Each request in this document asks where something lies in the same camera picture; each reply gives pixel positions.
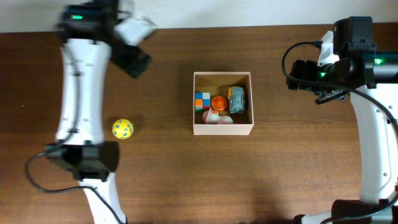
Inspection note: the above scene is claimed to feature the yellow ball with blue letters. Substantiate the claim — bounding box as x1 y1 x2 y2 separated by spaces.
112 119 134 139

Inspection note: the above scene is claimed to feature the multicoloured puzzle cube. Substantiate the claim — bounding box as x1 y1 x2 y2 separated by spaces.
194 92 211 111

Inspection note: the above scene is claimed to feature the pink white toy duck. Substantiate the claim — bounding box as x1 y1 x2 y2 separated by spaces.
202 109 234 124

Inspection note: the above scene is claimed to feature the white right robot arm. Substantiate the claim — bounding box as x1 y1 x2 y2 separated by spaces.
285 51 397 223

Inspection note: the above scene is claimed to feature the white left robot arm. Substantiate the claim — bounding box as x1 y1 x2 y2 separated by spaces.
45 1 156 223

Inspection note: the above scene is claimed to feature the white cardboard box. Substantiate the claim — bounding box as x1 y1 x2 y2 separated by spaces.
192 72 254 135

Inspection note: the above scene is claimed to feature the yellow grey toy truck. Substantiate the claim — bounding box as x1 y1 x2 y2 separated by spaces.
228 86 245 114

